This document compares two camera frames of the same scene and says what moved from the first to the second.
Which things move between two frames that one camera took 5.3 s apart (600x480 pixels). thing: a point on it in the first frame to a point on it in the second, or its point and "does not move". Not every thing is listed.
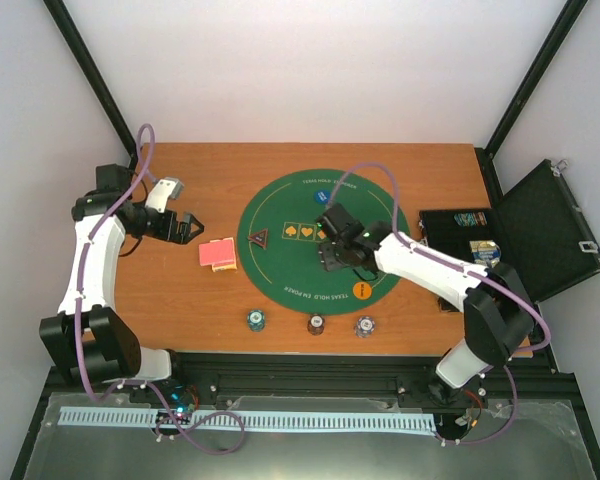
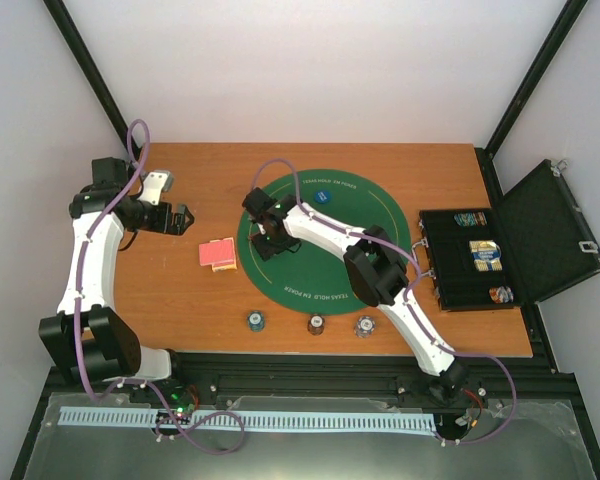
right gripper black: (328, 261) to (266, 252)
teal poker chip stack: (256, 320) does not move
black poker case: (537, 226) does not move
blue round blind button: (322, 196) does not move
